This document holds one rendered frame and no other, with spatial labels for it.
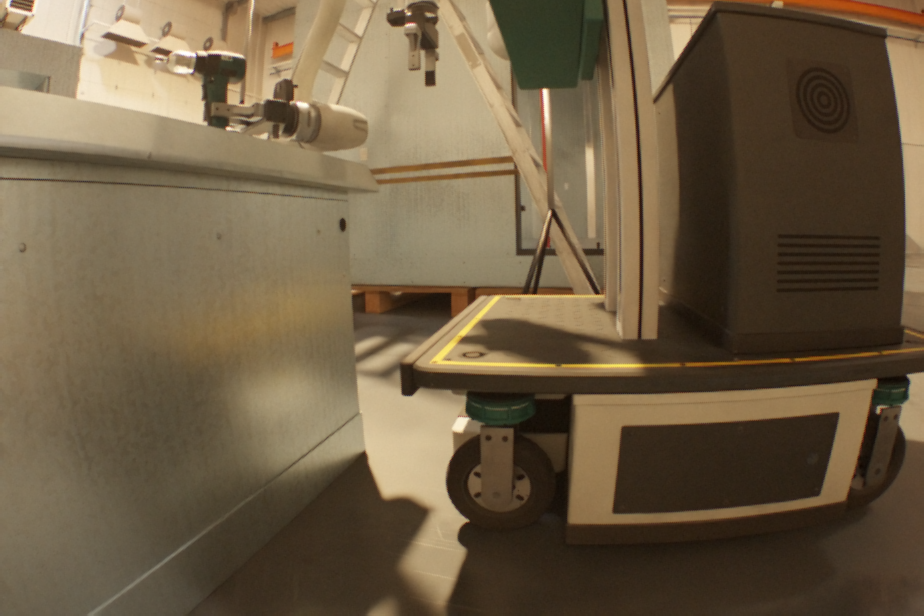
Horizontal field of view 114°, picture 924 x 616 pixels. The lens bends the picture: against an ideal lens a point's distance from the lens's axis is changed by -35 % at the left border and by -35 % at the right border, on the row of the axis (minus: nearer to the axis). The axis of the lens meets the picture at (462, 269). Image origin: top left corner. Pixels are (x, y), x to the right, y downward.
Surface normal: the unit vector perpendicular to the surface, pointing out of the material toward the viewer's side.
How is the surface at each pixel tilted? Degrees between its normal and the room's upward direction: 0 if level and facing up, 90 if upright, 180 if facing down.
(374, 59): 90
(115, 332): 90
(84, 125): 68
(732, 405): 90
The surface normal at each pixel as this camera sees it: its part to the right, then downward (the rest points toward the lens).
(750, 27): -0.21, 0.08
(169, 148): 0.89, -0.38
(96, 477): 0.97, 0.00
